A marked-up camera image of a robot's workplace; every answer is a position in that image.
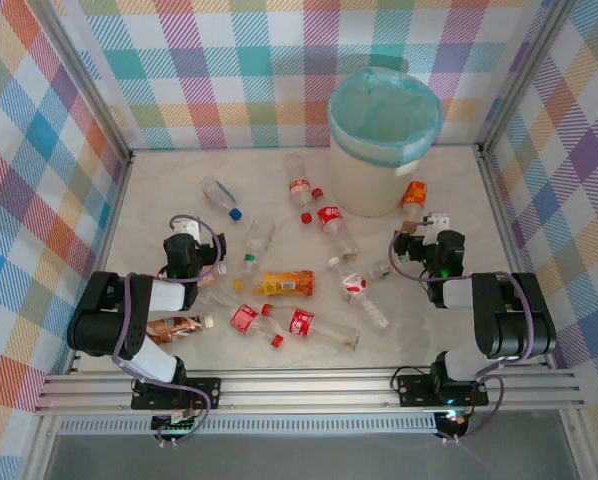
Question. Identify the orange juice bottle yellow cap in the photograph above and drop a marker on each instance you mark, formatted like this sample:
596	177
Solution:
289	283

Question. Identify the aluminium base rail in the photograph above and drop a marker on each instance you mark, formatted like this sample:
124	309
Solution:
304	392

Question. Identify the right controller board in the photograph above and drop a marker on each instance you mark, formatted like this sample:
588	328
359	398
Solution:
451	422

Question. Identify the controller board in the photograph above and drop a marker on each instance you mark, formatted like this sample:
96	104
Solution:
451	422
174	425

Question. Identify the clear bottle red white label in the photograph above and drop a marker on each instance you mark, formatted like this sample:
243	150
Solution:
354	285

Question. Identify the brown coffee bottle white cap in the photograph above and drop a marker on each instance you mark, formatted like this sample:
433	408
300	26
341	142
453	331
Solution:
179	327

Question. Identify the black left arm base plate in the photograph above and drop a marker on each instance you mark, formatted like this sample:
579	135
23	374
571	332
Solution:
206	392

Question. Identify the orange bottle brown cap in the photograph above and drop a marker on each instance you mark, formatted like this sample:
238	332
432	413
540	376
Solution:
415	195

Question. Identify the aluminium upright post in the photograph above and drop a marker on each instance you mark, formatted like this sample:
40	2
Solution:
524	75
79	85

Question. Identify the left controller board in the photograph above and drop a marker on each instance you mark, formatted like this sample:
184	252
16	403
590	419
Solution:
174	425

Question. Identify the clear cola bottle red label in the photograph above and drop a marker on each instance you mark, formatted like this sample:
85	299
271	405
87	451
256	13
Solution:
244	318
301	324
329	215

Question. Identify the clear bottle flower red label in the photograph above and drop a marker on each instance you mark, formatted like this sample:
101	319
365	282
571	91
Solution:
299	187

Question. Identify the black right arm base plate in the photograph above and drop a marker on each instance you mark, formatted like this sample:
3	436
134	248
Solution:
411	390

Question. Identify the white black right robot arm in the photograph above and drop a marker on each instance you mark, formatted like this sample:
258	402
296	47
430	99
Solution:
509	320

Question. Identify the clear bottle green cap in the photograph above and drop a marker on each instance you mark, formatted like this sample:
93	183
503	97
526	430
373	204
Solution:
256	242

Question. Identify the aluminium frame leg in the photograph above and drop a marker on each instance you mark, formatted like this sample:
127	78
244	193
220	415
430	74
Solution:
39	450
581	450

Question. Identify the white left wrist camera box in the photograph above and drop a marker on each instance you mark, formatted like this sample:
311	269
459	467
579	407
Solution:
186	231

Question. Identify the white round waste bin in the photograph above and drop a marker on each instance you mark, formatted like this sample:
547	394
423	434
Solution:
364	190

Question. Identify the clear bottle blue cap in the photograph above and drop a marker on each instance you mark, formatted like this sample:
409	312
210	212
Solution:
216	192

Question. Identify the small bottle green label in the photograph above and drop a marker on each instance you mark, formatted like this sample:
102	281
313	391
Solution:
379	271

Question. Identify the aluminium side floor rail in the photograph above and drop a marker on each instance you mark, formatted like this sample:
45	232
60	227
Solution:
110	235
501	215

